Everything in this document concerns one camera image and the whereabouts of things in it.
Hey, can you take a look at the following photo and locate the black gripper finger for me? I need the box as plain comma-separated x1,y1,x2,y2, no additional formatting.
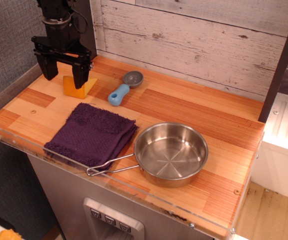
36,54,58,81
72,61,90,89

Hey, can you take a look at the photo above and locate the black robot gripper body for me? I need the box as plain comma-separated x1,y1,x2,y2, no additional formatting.
31,23,94,70

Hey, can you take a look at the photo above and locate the orange cheese wedge toy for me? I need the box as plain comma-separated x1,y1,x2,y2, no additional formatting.
63,76,98,99

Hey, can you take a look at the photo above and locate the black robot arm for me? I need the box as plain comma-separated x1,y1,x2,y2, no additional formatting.
32,0,97,89

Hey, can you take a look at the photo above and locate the blue grey toy scoop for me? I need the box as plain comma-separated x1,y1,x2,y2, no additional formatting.
108,70,144,107

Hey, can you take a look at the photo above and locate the white toy sink unit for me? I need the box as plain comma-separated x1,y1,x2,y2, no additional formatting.
251,93,288,197

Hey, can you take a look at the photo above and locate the purple folded towel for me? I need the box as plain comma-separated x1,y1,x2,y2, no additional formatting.
44,103,138,167

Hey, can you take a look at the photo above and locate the stainless steel pan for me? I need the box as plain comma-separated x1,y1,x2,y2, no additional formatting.
86,122,209,188

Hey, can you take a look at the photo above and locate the silver dispenser button panel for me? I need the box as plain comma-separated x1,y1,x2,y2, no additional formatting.
83,197,145,240

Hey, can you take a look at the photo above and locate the orange object bottom left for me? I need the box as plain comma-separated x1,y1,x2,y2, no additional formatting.
0,229,23,240

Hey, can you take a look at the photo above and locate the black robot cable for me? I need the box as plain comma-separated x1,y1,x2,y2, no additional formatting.
68,8,88,35

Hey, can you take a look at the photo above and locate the dark right shelf post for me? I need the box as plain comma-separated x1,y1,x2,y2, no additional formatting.
258,36,288,123

